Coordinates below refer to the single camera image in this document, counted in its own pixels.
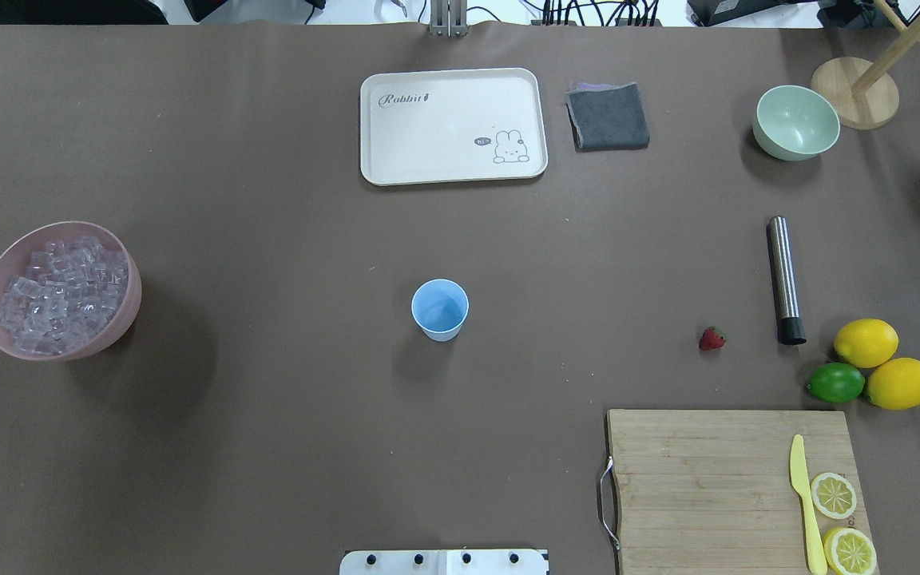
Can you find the wooden cup stand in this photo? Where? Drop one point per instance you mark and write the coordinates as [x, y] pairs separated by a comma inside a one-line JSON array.
[[861, 92]]

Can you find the cream rabbit tray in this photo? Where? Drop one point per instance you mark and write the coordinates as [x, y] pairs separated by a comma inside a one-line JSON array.
[[459, 125]]

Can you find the yellow plastic knife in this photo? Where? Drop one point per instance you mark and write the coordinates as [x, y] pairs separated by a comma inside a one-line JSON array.
[[798, 476]]

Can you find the steel muddler black tip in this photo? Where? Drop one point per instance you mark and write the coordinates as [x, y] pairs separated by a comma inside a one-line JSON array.
[[790, 329]]

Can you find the yellow lemon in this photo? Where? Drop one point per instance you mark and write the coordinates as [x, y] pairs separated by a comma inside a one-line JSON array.
[[895, 385], [866, 343]]

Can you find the light blue cup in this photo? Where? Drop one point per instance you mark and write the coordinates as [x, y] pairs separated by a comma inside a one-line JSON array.
[[440, 308]]

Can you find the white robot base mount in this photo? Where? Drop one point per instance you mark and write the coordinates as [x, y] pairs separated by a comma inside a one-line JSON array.
[[446, 561]]

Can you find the upper lemon slice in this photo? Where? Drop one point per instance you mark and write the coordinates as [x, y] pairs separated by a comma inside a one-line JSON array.
[[834, 496]]

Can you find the lemon slice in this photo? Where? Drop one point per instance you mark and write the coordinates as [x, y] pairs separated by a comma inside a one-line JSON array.
[[850, 551], [834, 496]]

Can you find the red strawberry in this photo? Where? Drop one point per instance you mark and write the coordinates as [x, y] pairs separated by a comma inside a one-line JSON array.
[[712, 339]]

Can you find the pink bowl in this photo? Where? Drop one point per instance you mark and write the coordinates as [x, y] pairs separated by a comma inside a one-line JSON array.
[[15, 257]]

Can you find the green lime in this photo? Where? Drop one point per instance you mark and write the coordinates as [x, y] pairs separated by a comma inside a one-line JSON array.
[[836, 383]]

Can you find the upper yellow lemon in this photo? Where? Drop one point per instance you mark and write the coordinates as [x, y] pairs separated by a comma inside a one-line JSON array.
[[866, 343]]

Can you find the lower lemon slice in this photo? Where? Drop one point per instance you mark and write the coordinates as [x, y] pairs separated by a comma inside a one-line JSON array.
[[850, 551]]

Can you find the grey folded cloth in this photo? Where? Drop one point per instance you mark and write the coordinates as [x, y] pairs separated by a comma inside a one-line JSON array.
[[607, 117]]

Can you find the bamboo cutting board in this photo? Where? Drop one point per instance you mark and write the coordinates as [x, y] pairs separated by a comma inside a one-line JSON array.
[[708, 491]]

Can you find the light green bowl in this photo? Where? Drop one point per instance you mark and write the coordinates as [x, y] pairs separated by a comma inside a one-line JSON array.
[[794, 123]]

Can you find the clear ice cubes pile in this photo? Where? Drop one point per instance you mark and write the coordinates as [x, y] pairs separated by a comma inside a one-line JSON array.
[[67, 293]]

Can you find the lower yellow lemon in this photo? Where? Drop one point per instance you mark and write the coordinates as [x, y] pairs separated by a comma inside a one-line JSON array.
[[895, 385]]

